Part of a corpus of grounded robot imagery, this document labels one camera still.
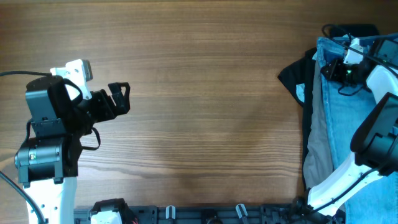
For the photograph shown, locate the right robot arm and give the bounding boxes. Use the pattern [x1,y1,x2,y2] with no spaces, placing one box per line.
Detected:
[307,37,397,218]

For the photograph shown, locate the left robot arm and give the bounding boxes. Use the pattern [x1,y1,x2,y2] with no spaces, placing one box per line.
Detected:
[14,75,130,223]

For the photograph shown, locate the black t-shirt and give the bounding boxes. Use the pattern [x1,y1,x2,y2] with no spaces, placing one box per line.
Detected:
[277,23,381,190]

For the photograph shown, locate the grey khaki trousers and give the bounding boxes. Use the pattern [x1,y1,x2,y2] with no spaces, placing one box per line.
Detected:
[303,62,333,189]

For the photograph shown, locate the black mounting rail base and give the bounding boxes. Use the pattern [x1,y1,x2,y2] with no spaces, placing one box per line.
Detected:
[74,198,346,224]

